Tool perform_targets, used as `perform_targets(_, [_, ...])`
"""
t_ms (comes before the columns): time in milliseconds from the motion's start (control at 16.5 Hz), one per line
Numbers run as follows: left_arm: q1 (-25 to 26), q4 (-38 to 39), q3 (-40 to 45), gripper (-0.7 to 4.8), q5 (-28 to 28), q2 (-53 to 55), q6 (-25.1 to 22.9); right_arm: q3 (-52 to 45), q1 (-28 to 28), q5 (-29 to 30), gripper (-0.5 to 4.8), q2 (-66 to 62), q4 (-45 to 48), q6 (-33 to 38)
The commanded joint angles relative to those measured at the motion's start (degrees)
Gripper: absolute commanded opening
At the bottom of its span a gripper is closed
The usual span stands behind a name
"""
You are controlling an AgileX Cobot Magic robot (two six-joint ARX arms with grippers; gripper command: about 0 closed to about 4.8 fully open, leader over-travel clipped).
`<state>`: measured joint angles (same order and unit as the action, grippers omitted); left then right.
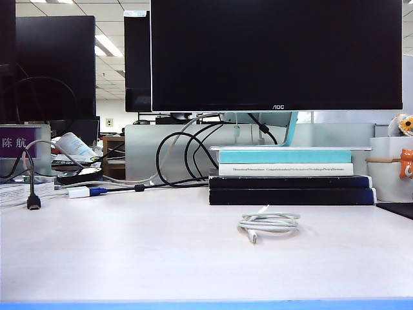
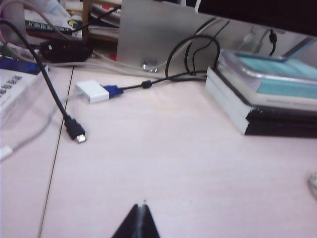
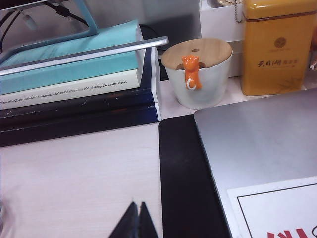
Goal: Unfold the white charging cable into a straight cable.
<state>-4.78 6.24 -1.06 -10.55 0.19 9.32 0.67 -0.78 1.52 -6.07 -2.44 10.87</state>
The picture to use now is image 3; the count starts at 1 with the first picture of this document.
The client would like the white storage box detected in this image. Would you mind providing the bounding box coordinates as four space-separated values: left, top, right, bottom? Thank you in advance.
199 0 246 77
161 49 233 110

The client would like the silver ball chain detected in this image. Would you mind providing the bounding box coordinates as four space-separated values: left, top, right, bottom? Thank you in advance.
232 0 243 24

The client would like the white neuroscience book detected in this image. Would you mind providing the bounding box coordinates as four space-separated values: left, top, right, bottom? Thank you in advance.
0 68 147 111

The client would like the teal silver monitor stand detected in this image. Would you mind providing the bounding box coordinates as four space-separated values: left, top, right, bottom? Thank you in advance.
0 0 169 78

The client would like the owl plush toy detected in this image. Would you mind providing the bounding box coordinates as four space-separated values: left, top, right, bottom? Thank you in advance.
207 0 245 7

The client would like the black cable with ferrite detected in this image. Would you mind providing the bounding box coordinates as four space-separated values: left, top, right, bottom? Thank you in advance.
42 2 90 25

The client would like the silver laptop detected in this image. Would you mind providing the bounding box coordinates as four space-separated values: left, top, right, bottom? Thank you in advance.
193 88 317 238

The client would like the white red printed sticker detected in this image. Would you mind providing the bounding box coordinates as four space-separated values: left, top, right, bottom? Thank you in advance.
226 176 317 238

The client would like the white hanging tag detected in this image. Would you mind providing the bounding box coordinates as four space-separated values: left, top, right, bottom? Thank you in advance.
17 7 38 31

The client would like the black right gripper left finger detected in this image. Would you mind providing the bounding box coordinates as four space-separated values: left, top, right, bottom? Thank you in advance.
107 201 139 238

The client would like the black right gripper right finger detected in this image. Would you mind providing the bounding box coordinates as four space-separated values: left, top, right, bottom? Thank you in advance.
140 202 159 238

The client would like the yellow tea tin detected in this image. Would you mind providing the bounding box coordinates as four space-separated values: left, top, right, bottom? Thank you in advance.
241 0 315 97

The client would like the orange cat figurine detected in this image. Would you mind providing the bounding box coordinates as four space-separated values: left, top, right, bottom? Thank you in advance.
181 55 203 91

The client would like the teal book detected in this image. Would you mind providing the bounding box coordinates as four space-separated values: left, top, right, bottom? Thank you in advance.
0 19 143 96

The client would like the grey partition panel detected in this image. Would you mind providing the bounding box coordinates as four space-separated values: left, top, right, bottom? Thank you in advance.
91 0 201 50

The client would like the wooden cup lid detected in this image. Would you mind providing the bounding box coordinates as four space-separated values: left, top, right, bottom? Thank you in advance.
161 37 233 71

